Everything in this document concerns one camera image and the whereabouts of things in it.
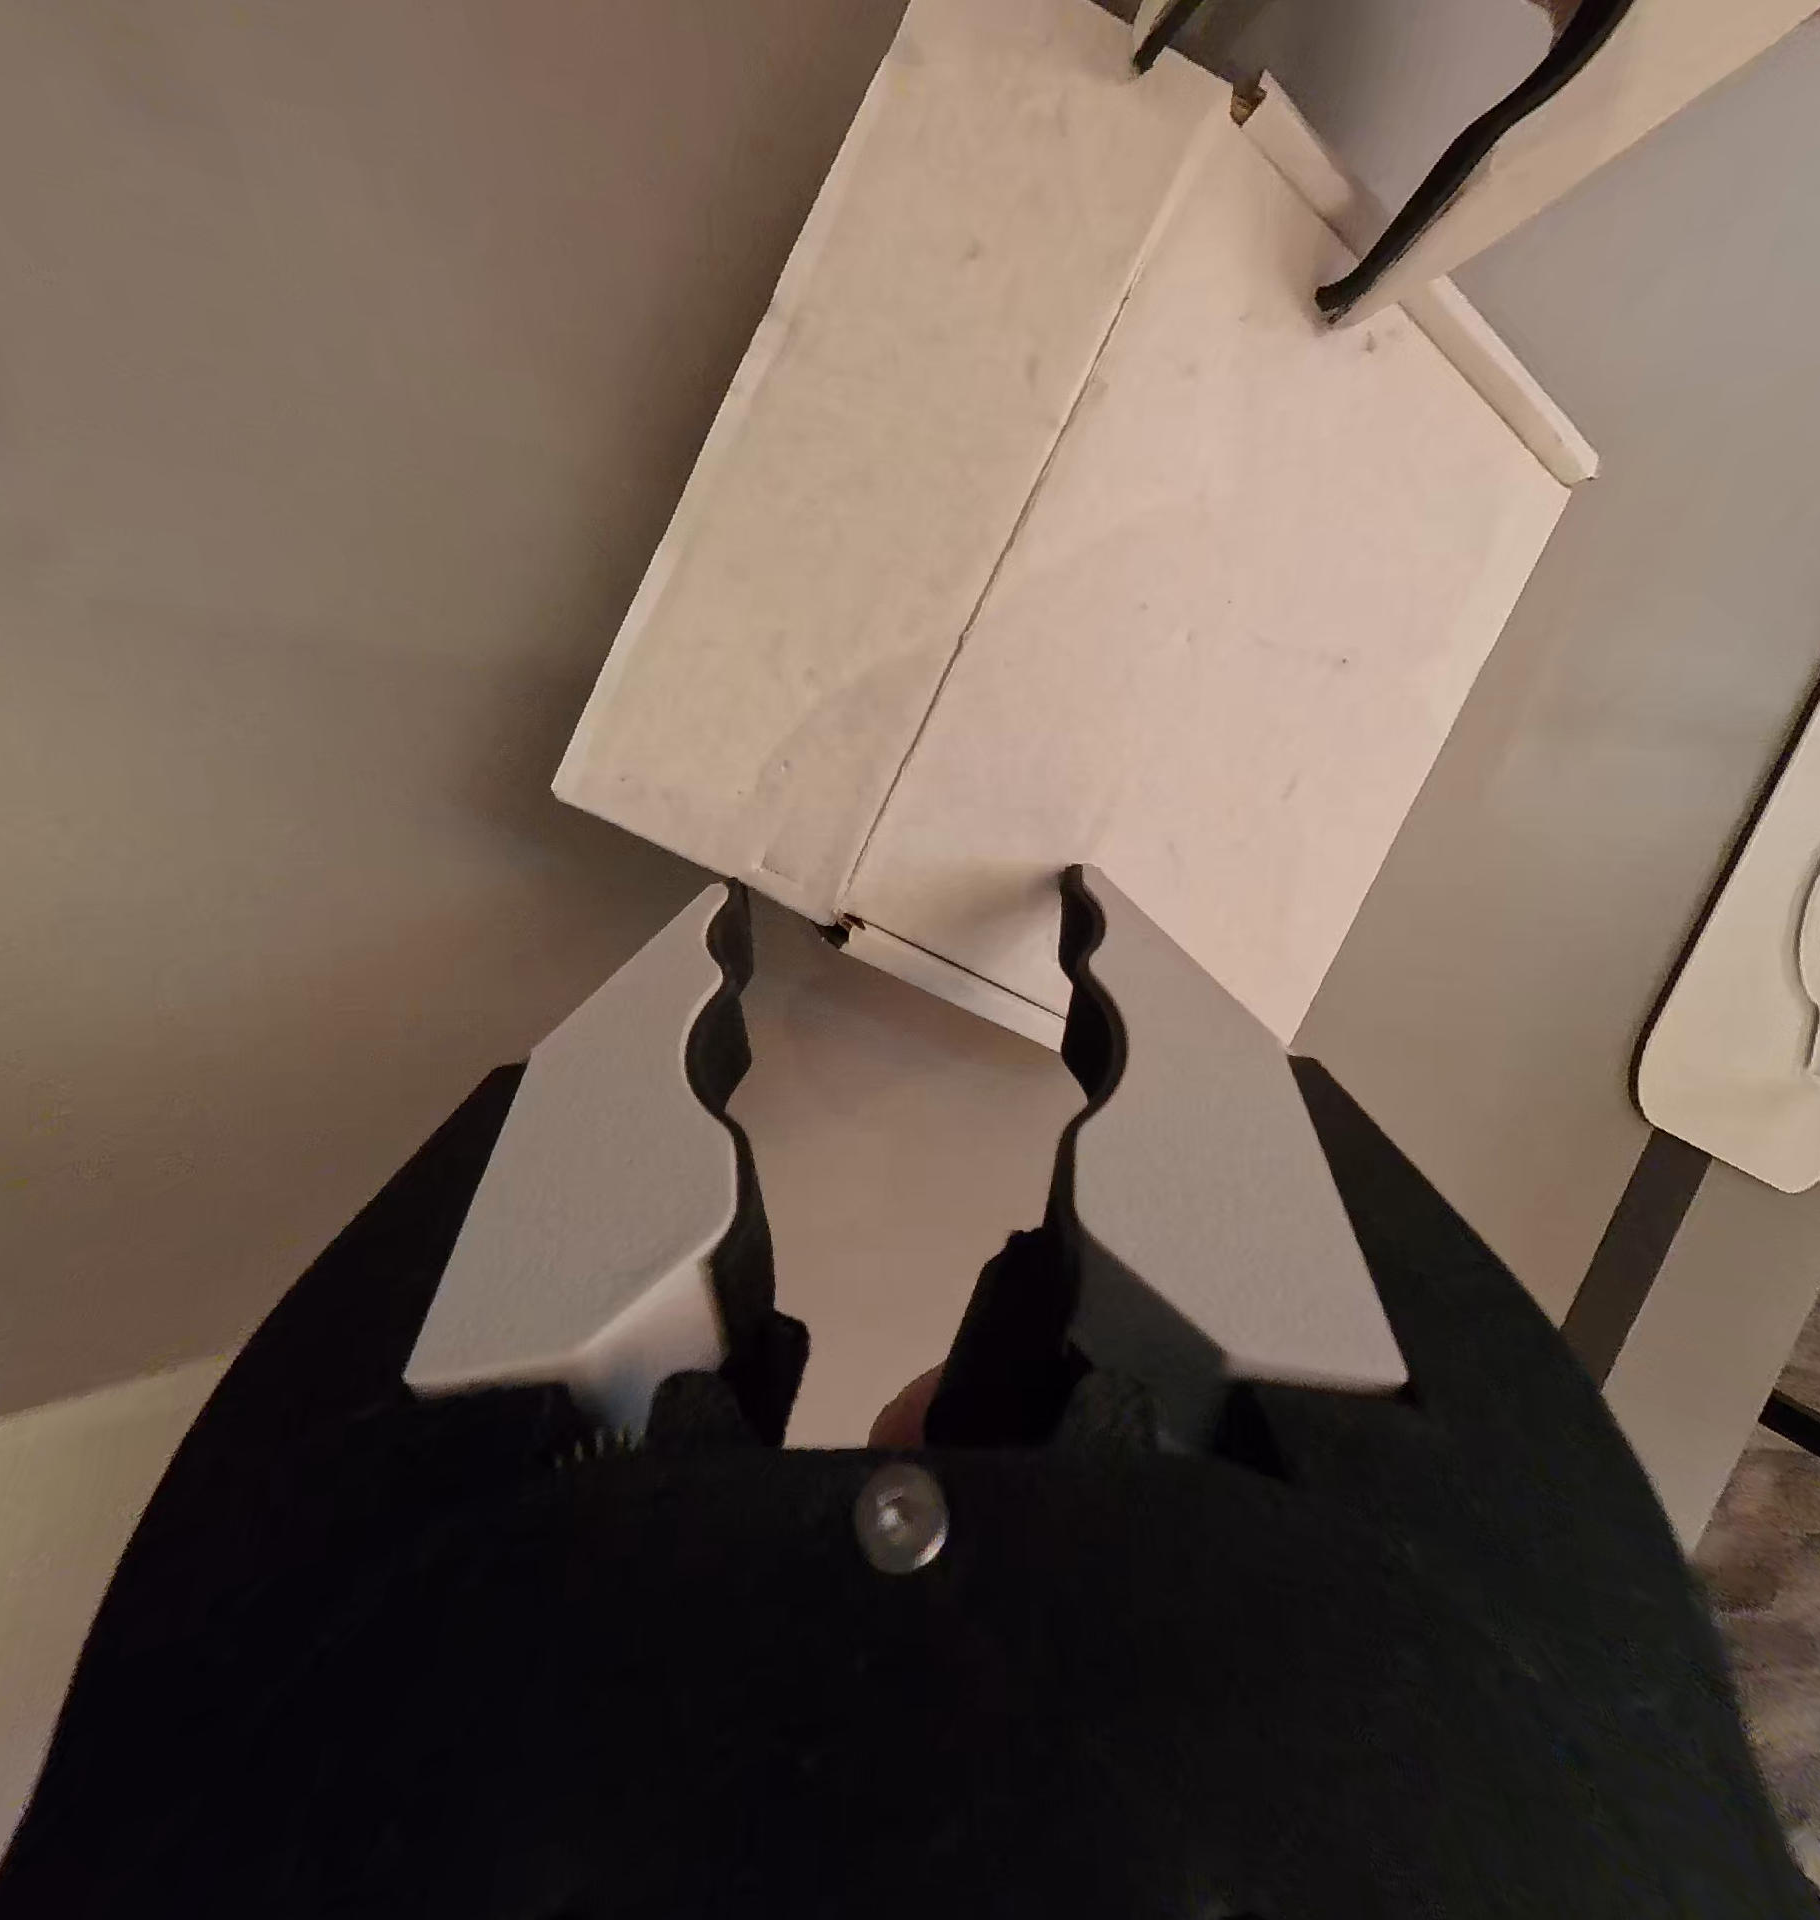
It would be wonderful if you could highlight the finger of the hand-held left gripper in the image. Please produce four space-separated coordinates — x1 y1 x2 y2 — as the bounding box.
1313 0 1820 330
1127 0 1263 78

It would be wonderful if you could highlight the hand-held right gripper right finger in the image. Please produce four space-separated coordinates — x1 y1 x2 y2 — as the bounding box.
1048 867 1409 1455

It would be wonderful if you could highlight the person's right hand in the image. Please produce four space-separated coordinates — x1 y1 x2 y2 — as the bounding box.
871 1355 951 1455

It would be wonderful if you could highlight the white cardboard box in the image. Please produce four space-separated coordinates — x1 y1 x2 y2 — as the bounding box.
548 0 1600 1448

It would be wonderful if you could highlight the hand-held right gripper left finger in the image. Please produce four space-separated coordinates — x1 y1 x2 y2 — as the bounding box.
405 882 778 1430

